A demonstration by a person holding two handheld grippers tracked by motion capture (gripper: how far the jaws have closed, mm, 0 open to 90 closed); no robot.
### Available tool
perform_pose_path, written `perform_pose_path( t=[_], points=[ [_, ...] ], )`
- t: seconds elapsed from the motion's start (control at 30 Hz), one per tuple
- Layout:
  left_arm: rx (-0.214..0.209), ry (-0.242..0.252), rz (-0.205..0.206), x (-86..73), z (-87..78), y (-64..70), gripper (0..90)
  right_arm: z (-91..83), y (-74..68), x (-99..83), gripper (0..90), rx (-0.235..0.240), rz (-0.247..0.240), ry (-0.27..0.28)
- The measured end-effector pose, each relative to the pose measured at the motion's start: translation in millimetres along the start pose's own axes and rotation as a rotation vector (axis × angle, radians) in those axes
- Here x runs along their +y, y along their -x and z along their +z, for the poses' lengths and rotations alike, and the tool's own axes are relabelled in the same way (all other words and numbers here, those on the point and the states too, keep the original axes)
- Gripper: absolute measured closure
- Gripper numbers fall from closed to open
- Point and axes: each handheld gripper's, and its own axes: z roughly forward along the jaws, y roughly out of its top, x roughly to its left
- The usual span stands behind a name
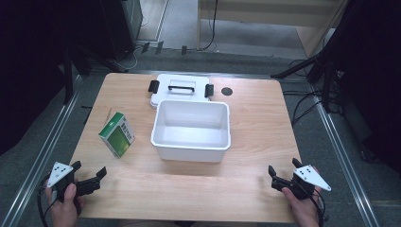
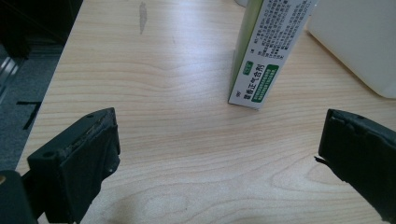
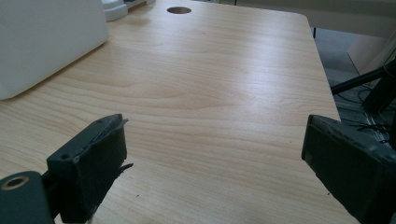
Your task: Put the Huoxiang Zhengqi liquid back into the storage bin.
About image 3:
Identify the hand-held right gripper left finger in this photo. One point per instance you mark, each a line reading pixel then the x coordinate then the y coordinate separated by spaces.
pixel 90 165

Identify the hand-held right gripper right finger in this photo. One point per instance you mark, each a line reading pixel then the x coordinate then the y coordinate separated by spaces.
pixel 351 168

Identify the black metal stand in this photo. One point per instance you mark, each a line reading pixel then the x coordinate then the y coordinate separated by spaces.
pixel 373 84

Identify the beige cabinet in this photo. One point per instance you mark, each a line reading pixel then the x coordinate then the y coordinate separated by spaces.
pixel 369 53

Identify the large white appliance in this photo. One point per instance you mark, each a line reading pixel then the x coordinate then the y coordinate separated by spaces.
pixel 43 40

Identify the small white device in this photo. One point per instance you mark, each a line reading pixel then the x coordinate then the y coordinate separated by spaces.
pixel 116 8

